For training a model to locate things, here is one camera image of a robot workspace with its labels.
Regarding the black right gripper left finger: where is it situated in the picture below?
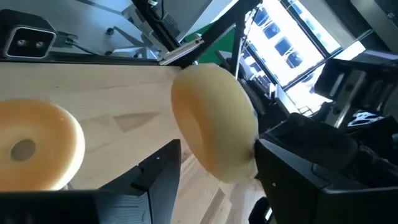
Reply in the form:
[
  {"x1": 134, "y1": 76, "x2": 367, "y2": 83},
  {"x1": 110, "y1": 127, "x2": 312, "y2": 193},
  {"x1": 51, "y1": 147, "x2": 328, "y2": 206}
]
[{"x1": 92, "y1": 139, "x2": 182, "y2": 224}]

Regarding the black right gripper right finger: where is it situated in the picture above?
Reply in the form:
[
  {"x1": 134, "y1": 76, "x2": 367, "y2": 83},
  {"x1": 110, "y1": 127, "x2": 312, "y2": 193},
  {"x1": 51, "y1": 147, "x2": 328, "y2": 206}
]
[{"x1": 254, "y1": 138, "x2": 379, "y2": 224}]

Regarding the cream yellow plain donut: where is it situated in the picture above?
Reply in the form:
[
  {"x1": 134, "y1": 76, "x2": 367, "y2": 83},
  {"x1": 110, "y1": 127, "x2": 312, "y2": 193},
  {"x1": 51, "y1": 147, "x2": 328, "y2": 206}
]
[{"x1": 170, "y1": 62, "x2": 260, "y2": 184}]

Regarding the green sprinkled white donut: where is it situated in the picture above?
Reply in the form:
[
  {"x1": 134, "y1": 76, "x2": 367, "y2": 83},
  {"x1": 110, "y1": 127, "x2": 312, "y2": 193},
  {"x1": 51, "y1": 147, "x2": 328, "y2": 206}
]
[{"x1": 0, "y1": 98, "x2": 86, "y2": 192}]

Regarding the silver frame bracket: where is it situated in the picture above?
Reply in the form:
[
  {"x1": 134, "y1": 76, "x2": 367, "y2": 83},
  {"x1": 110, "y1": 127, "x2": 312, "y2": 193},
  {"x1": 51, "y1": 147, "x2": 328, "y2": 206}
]
[{"x1": 157, "y1": 36, "x2": 205, "y2": 66}]

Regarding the black table edge frame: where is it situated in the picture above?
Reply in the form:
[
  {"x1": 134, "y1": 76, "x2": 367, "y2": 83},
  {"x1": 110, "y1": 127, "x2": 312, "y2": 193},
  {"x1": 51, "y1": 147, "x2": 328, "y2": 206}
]
[{"x1": 0, "y1": 50, "x2": 175, "y2": 67}]

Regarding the black aluminium frame post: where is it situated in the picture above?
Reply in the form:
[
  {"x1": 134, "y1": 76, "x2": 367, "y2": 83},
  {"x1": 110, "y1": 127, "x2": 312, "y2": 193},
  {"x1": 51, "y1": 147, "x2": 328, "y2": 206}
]
[{"x1": 131, "y1": 0, "x2": 262, "y2": 79}]

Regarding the black table-level camera box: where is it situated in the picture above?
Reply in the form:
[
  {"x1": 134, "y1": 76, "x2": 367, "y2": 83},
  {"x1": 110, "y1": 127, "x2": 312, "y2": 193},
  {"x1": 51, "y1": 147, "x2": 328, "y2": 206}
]
[{"x1": 0, "y1": 9, "x2": 58, "y2": 60}]

